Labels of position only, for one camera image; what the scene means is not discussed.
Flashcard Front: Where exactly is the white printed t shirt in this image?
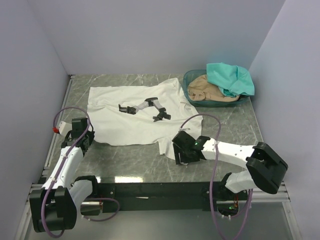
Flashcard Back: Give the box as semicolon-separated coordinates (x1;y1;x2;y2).
87;78;203;159

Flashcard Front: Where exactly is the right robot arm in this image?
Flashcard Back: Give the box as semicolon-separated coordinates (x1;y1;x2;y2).
172;131;288;200

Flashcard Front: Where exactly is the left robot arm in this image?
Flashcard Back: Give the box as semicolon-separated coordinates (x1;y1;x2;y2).
29;118;100;233

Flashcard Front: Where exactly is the black base crossbar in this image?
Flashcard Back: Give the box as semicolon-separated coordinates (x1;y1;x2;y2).
96;181;252;213

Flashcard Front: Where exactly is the beige t shirt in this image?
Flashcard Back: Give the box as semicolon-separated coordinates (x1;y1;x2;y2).
187;74;240;103

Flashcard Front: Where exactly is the teal plastic laundry basket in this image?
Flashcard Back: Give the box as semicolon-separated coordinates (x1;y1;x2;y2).
181;69;250;108

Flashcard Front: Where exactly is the teal t shirt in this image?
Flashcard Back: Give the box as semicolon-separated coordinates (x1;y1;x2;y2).
206;62;255;98

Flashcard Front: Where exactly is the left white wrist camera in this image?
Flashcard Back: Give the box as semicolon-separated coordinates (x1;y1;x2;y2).
52;121;72;137

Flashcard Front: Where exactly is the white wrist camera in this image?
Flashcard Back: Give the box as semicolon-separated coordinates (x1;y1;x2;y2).
178;127;190;132
52;121;72;137

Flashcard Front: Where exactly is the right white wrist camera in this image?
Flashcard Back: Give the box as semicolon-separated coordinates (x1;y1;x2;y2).
178;127;190;132

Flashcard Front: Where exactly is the aluminium frame rail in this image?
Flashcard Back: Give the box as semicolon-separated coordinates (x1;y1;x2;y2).
24;181;291;205

